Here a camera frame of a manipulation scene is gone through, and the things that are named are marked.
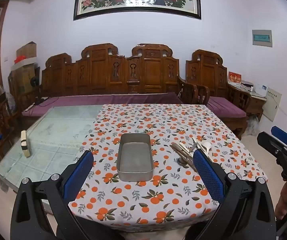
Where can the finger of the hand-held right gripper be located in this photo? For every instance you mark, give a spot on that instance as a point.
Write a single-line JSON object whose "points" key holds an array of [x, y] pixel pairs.
{"points": [[281, 133], [271, 142]]}

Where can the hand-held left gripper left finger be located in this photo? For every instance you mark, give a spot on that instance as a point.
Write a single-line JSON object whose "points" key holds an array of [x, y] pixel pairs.
{"points": [[79, 175]]}

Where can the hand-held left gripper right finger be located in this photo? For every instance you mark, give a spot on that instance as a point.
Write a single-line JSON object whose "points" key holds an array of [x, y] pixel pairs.
{"points": [[207, 175]]}

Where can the metal spoon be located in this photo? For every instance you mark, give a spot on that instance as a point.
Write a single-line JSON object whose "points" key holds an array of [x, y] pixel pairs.
{"points": [[182, 161]]}

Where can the white plastic spoon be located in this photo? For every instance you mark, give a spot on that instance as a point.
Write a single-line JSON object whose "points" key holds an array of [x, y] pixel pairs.
{"points": [[206, 146]]}

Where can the metal fork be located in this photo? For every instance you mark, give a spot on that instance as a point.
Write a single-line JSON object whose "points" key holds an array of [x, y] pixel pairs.
{"points": [[195, 146]]}

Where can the dark brown chopstick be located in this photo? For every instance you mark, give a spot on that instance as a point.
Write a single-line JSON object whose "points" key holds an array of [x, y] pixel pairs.
{"points": [[181, 148]]}

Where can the rectangular metal tray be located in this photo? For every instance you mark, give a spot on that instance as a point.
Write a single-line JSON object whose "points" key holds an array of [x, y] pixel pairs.
{"points": [[134, 160]]}

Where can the clear plastic bag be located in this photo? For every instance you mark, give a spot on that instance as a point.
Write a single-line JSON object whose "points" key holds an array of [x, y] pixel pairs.
{"points": [[253, 126]]}

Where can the beige electrical panel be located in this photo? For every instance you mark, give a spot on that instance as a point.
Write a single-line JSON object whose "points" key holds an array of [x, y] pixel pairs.
{"points": [[272, 103]]}

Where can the wooden side table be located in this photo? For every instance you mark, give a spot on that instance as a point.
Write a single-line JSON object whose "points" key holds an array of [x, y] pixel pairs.
{"points": [[256, 102]]}

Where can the purple armchair cushion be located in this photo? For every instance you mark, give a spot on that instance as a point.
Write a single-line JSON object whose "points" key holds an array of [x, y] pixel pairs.
{"points": [[224, 106]]}

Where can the wooden block with black band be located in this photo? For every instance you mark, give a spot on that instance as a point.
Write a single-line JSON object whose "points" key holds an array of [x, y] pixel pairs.
{"points": [[26, 143]]}

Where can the red gift box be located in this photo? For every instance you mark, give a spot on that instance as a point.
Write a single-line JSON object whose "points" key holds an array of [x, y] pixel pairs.
{"points": [[234, 78]]}

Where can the orange fruit print tablecloth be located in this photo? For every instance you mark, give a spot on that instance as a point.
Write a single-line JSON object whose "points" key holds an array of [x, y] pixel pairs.
{"points": [[158, 120]]}

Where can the long purple sofa cushion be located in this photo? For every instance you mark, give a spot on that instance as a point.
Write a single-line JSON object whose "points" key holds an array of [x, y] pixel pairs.
{"points": [[103, 100]]}

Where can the carved wooden armchair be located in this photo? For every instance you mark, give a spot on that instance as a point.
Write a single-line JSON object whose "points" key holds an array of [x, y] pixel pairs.
{"points": [[208, 75]]}

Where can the carved wooden sofa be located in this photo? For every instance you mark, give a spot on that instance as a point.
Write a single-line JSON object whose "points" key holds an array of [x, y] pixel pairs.
{"points": [[108, 75]]}

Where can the large cardboard box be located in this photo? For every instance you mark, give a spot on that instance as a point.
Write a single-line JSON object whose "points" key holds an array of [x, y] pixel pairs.
{"points": [[23, 80]]}

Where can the white flat box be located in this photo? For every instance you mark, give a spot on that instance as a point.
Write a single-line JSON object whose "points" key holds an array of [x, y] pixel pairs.
{"points": [[23, 63]]}

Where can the red cloth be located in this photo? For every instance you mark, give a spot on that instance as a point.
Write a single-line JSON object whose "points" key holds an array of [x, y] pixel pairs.
{"points": [[19, 59]]}

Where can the small cardboard box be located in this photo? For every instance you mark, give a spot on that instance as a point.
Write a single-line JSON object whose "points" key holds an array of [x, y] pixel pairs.
{"points": [[27, 50]]}

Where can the green wall panel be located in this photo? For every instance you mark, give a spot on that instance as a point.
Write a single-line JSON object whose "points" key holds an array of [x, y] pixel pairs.
{"points": [[262, 38]]}

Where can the wooden door frame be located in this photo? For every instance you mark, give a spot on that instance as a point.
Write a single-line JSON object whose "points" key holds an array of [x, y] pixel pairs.
{"points": [[2, 47]]}

